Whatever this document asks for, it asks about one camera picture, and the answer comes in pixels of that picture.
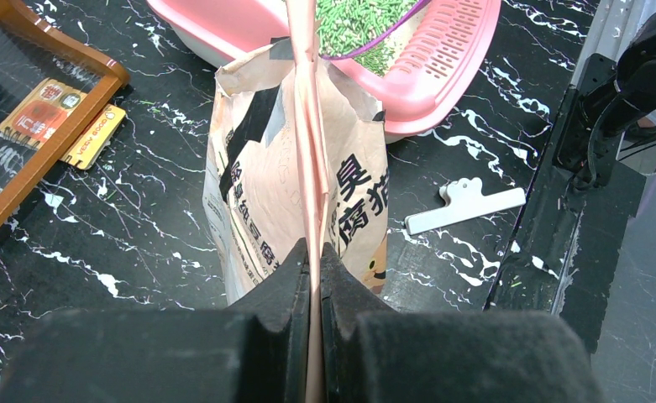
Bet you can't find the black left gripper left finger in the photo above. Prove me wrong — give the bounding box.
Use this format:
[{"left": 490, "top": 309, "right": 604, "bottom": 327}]
[{"left": 0, "top": 240, "right": 309, "bottom": 402}]

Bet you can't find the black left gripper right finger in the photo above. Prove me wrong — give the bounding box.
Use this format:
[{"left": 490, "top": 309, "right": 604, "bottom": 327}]
[{"left": 320, "top": 244, "right": 603, "bottom": 402}]

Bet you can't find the grey bag sealing clip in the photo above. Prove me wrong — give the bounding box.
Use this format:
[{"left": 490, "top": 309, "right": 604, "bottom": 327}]
[{"left": 404, "top": 177, "right": 527, "bottom": 235}]

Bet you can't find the cat litter bag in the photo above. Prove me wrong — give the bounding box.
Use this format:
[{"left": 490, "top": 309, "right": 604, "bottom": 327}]
[{"left": 203, "top": 1, "right": 389, "bottom": 402}]

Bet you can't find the pink cat litter box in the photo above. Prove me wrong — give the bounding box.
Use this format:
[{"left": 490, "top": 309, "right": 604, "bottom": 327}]
[{"left": 149, "top": 1, "right": 501, "bottom": 142}]

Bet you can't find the purple litter scoop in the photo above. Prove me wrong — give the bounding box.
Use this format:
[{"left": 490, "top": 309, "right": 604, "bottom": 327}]
[{"left": 316, "top": 0, "right": 430, "bottom": 60}]

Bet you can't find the orange wooden shelf rack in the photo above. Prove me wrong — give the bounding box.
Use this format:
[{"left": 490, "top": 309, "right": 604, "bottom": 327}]
[{"left": 0, "top": 1, "right": 129, "bottom": 227}]

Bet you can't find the orange snack packet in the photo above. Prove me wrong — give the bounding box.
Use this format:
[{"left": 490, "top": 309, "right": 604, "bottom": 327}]
[{"left": 0, "top": 78, "right": 126, "bottom": 170}]

